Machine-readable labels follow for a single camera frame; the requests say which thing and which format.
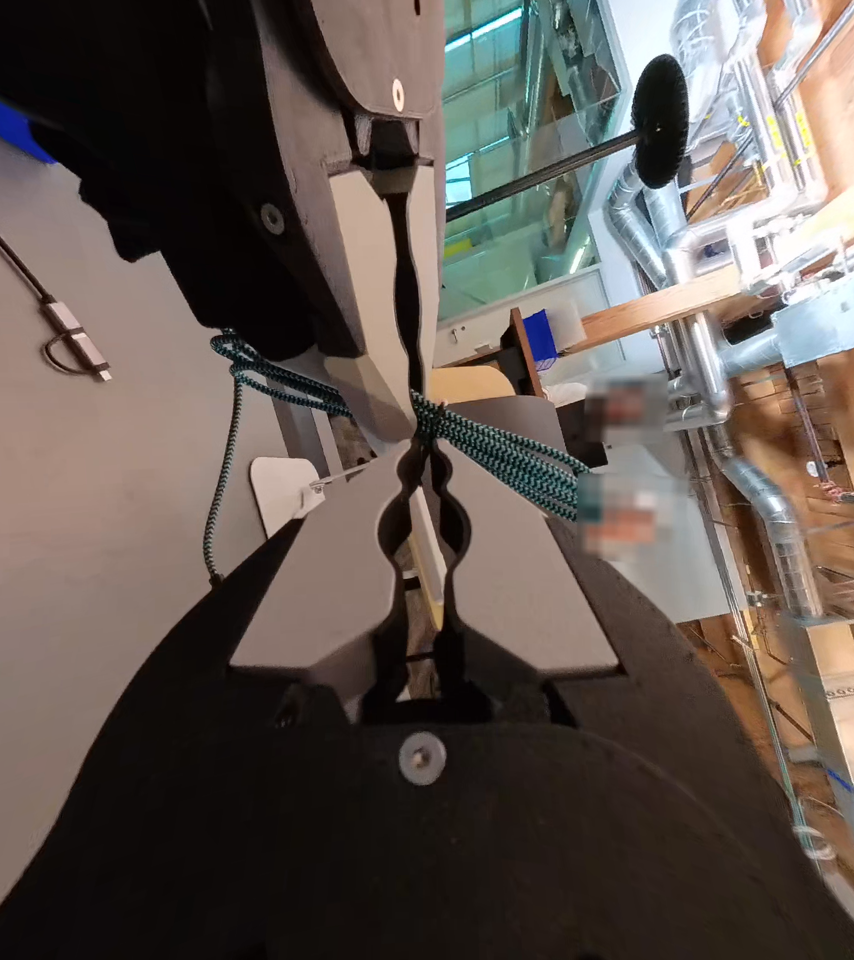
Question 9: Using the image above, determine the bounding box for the brown standing desk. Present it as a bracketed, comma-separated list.
[509, 307, 548, 399]

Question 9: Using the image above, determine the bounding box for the spiral metal duct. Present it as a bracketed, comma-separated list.
[607, 161, 686, 290]
[719, 453, 825, 620]

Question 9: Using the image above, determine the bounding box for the small blue storage bin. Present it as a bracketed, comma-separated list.
[523, 309, 559, 374]

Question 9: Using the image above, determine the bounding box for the person's left hand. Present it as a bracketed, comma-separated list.
[80, 148, 324, 363]

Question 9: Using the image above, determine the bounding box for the black stanchion pole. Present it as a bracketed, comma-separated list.
[445, 54, 692, 224]

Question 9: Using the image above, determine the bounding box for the grey usb hub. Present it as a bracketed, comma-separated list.
[0, 183, 113, 384]

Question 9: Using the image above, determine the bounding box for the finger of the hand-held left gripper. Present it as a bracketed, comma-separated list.
[400, 159, 447, 399]
[324, 166, 428, 444]

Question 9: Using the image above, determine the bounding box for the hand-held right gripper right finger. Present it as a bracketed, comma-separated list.
[430, 438, 620, 706]

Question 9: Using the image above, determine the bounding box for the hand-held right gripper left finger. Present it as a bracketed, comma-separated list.
[230, 441, 424, 723]

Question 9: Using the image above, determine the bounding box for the black twist tie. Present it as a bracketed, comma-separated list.
[412, 401, 449, 451]

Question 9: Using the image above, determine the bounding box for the teal braided usb cable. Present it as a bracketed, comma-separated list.
[204, 333, 593, 586]

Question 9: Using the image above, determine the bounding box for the flat metal ventilation duct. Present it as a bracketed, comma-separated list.
[772, 247, 854, 369]

